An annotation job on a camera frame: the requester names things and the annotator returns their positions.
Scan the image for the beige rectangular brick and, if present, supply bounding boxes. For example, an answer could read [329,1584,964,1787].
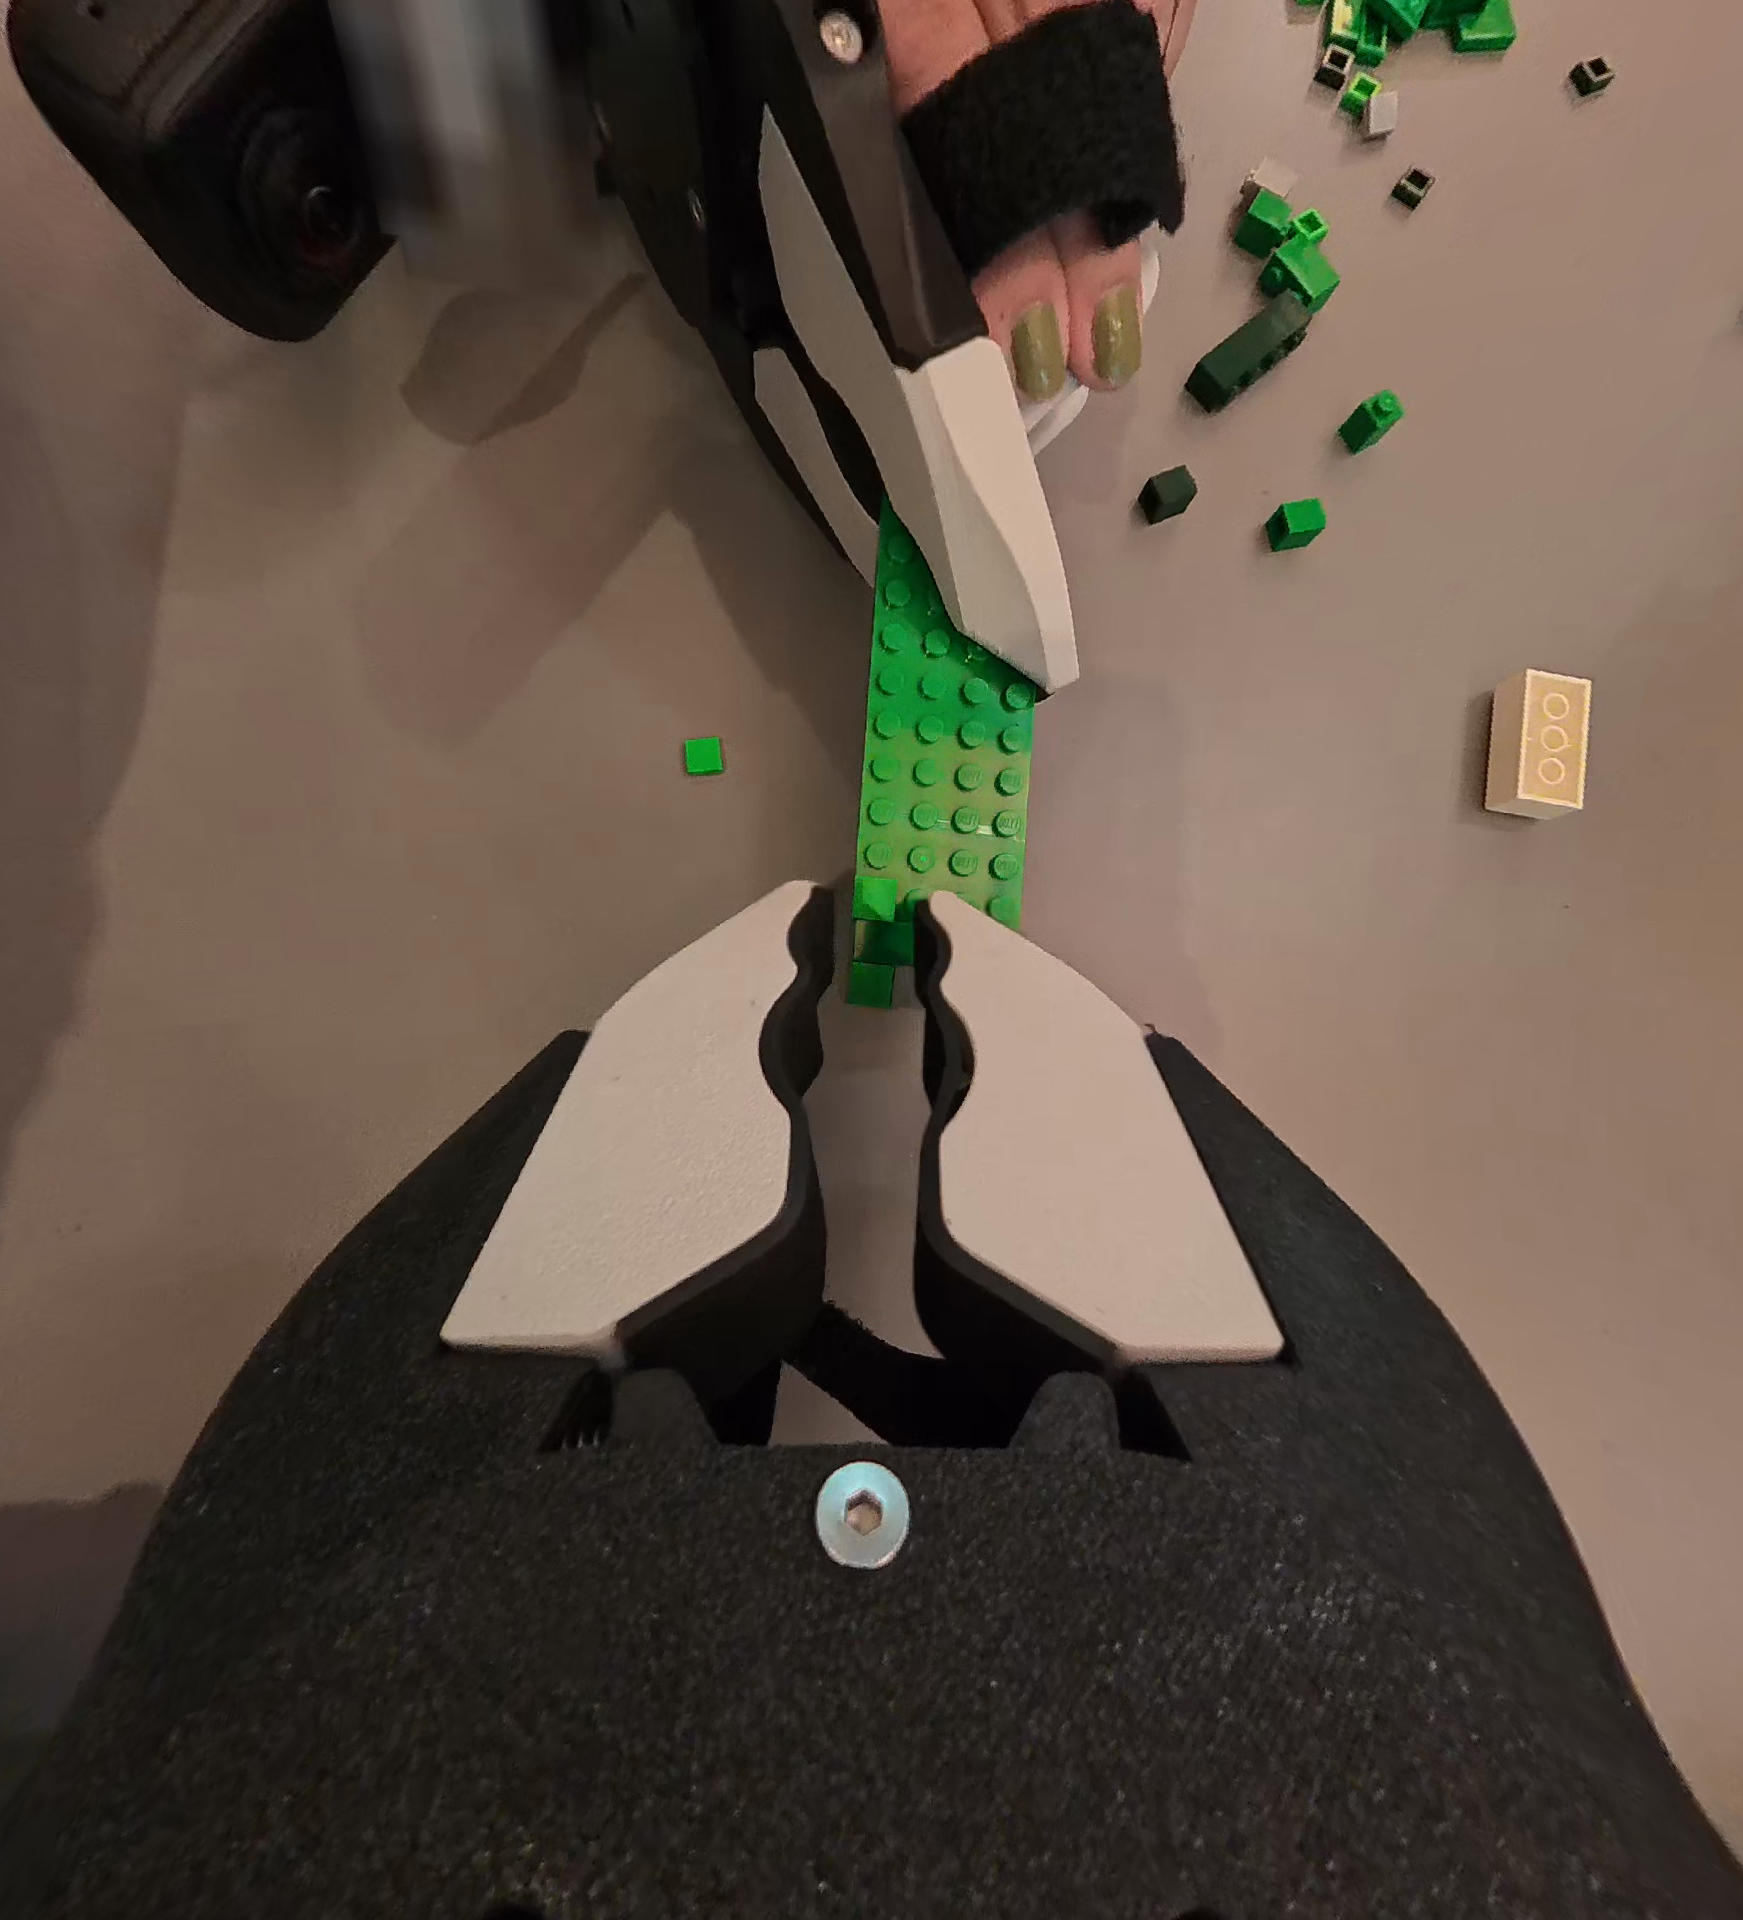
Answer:
[1484,671,1594,822]

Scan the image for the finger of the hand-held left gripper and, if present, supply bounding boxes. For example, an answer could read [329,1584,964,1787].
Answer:
[758,45,1084,696]
[749,346,892,576]

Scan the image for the long dark green brick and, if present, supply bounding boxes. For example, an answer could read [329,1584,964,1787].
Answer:
[1184,291,1313,416]

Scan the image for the person's left hand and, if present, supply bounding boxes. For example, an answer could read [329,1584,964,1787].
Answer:
[878,0,1193,401]

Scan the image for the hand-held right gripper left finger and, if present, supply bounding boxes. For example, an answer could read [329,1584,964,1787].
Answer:
[440,880,832,1406]

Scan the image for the green studded brick plate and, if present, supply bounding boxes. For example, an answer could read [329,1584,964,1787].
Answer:
[842,495,1041,921]

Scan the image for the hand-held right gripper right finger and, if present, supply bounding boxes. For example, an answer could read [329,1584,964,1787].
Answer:
[913,892,1289,1397]

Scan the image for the pile of green bricks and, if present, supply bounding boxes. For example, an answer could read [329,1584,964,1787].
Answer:
[1232,0,1618,313]

